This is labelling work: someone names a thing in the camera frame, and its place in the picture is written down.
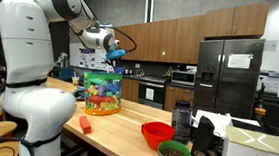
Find stack of white papers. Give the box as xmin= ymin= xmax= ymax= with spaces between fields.
xmin=191 ymin=108 xmax=262 ymax=134

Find paper sheet on refrigerator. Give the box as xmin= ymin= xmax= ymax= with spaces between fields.
xmin=227 ymin=52 xmax=254 ymax=71

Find black phone stand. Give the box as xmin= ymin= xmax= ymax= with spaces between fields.
xmin=190 ymin=114 xmax=217 ymax=156

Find red bowl with handle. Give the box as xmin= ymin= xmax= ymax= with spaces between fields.
xmin=139 ymin=120 xmax=176 ymax=153

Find red rectangular block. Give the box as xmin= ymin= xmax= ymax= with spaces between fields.
xmin=77 ymin=114 xmax=93 ymax=135

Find blue foam block with hole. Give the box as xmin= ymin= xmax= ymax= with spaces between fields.
xmin=113 ymin=65 xmax=125 ymax=76

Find wooden base cabinet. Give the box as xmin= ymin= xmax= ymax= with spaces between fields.
xmin=120 ymin=77 xmax=140 ymax=103
xmin=162 ymin=85 xmax=196 ymax=114

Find dark water bottle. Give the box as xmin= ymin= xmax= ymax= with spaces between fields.
xmin=169 ymin=99 xmax=194 ymax=146

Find clear bag of foam blocks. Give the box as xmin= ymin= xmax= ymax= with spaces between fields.
xmin=80 ymin=70 xmax=125 ymax=119

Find black refrigerator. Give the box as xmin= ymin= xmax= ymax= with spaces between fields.
xmin=192 ymin=34 xmax=266 ymax=120

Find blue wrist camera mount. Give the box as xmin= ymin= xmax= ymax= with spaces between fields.
xmin=105 ymin=47 xmax=128 ymax=62

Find small green plant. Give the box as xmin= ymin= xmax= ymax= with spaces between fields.
xmin=164 ymin=65 xmax=175 ymax=78

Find long wooden wall cabinets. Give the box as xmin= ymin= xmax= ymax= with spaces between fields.
xmin=112 ymin=7 xmax=209 ymax=67

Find paper sheet on oven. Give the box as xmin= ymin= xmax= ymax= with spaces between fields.
xmin=145 ymin=88 xmax=156 ymax=101

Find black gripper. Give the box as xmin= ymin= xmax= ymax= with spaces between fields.
xmin=105 ymin=56 xmax=122 ymax=71

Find stainless oven range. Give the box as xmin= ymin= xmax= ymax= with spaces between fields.
xmin=136 ymin=76 xmax=167 ymax=110

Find stainless microwave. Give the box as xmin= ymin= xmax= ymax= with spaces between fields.
xmin=170 ymin=70 xmax=197 ymax=87

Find white printer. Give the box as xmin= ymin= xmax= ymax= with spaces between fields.
xmin=257 ymin=69 xmax=279 ymax=95

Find grey wall panel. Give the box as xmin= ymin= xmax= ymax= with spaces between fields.
xmin=264 ymin=39 xmax=279 ymax=53

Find green and blue bowl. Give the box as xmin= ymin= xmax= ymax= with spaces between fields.
xmin=156 ymin=139 xmax=193 ymax=156

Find wooden cabinet above refrigerator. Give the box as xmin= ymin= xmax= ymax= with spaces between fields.
xmin=204 ymin=0 xmax=271 ymax=44

